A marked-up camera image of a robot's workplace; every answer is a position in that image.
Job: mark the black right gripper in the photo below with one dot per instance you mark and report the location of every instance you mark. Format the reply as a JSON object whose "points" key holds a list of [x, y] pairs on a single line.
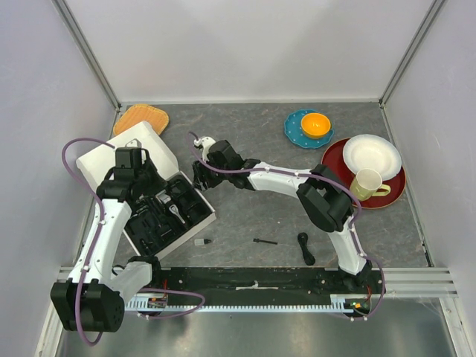
{"points": [[200, 169]]}

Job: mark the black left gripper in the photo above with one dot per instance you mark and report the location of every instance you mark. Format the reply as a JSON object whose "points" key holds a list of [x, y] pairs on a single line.
{"points": [[158, 183]]}

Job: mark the white clipper kit box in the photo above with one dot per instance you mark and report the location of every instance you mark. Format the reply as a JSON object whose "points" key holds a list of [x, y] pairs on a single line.
{"points": [[167, 210]]}

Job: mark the black cleaning brush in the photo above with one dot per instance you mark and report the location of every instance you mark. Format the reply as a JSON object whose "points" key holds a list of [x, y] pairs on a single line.
{"points": [[264, 241]]}

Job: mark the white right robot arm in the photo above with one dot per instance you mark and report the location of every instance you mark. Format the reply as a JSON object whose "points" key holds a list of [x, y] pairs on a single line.
{"points": [[327, 203]]}

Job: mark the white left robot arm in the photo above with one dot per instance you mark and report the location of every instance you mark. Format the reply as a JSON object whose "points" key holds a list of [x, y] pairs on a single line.
{"points": [[92, 299]]}

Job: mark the silver black hair clipper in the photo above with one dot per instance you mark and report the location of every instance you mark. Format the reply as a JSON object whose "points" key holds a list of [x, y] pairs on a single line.
{"points": [[171, 206]]}

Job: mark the woven orange tray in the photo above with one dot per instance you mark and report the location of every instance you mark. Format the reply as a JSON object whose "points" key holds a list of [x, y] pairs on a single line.
{"points": [[157, 118]]}

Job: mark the teal dotted plate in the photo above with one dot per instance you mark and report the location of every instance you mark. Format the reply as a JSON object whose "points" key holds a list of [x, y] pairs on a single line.
{"points": [[294, 132]]}

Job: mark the orange bowl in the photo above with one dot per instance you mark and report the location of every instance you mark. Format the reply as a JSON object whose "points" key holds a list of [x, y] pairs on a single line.
{"points": [[315, 125]]}

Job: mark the white paper bowl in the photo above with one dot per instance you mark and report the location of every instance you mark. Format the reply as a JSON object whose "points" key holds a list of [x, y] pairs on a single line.
{"points": [[372, 152]]}

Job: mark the pale yellow mug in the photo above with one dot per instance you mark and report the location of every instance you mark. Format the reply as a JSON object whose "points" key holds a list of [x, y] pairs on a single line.
{"points": [[368, 183]]}

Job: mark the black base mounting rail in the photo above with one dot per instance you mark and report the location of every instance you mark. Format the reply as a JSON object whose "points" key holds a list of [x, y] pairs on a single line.
{"points": [[273, 286]]}

